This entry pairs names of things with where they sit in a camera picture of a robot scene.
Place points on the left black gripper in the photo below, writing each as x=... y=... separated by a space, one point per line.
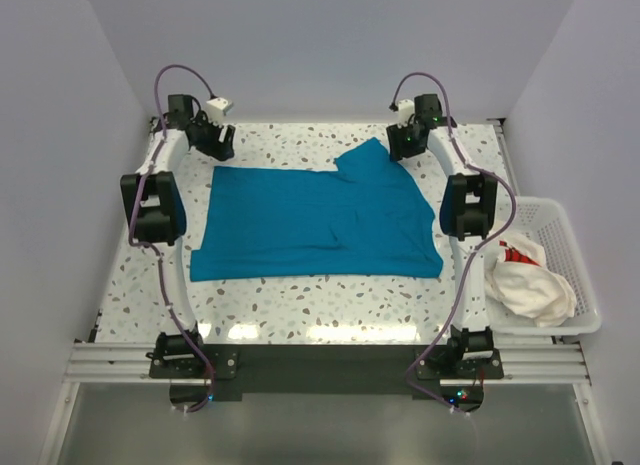
x=222 y=150

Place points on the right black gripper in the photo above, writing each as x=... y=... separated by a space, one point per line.
x=397 y=149

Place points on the blue polo t shirt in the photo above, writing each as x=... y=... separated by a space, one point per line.
x=366 y=217

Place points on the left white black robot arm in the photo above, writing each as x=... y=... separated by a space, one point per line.
x=156 y=215

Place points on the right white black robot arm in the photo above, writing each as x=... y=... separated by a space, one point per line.
x=466 y=217

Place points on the red white garment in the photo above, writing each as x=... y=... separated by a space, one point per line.
x=523 y=252

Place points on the white plastic basket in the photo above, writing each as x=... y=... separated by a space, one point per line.
x=545 y=222

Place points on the white t shirt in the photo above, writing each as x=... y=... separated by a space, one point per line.
x=536 y=293

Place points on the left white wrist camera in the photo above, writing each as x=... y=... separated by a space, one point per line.
x=216 y=110

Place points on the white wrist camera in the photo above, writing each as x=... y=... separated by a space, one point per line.
x=405 y=110
x=216 y=110

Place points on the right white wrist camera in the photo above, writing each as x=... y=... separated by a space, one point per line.
x=405 y=110

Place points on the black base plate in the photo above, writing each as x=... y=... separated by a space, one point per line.
x=226 y=373

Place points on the aluminium rail frame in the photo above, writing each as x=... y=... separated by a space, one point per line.
x=527 y=360

